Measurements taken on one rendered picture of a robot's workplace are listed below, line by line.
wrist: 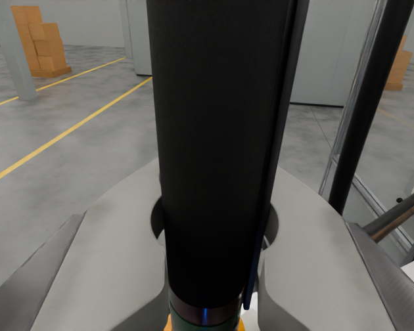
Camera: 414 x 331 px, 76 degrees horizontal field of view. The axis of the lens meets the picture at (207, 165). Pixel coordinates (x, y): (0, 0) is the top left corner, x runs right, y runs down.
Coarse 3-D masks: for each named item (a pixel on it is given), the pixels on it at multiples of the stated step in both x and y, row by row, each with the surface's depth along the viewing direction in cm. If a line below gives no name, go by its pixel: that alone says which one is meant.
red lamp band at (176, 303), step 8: (168, 280) 11; (168, 288) 11; (176, 296) 10; (240, 296) 11; (176, 304) 11; (184, 304) 10; (224, 304) 10; (232, 304) 10; (240, 304) 11; (184, 312) 10; (192, 312) 10; (200, 312) 10; (208, 312) 10; (216, 312) 10; (224, 312) 10; (232, 312) 11; (192, 320) 10; (200, 320) 10; (208, 320) 10; (216, 320) 10; (224, 320) 11
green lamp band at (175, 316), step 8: (176, 312) 11; (240, 312) 12; (176, 320) 11; (184, 320) 11; (232, 320) 11; (184, 328) 11; (192, 328) 11; (200, 328) 11; (208, 328) 11; (216, 328) 11; (224, 328) 11; (232, 328) 11
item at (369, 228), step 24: (408, 0) 10; (384, 24) 11; (384, 48) 11; (384, 72) 12; (360, 96) 12; (360, 120) 13; (360, 144) 13; (336, 168) 15; (336, 192) 15; (384, 216) 24
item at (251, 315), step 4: (248, 312) 17; (252, 312) 17; (256, 312) 17; (244, 316) 17; (248, 316) 17; (252, 316) 17; (256, 316) 17; (244, 320) 17; (248, 320) 17; (252, 320) 17; (256, 320) 17; (244, 324) 17; (248, 324) 17; (252, 324) 17; (256, 324) 17; (244, 328) 16; (248, 328) 16; (252, 328) 17; (256, 328) 17
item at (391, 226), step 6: (408, 210) 27; (402, 216) 26; (408, 216) 27; (396, 222) 26; (402, 222) 26; (384, 228) 25; (390, 228) 25; (378, 234) 24; (384, 234) 25; (378, 240) 24
